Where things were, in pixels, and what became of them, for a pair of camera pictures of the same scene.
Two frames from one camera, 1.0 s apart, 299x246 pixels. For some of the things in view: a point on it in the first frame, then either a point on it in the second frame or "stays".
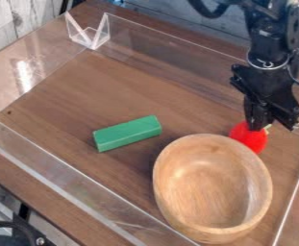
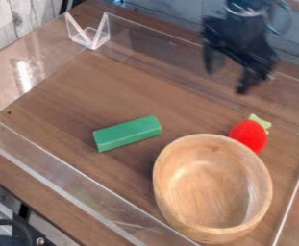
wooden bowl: [213, 188] stays
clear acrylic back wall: [188, 61] stays
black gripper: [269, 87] -> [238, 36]
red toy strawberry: [254, 138] stays
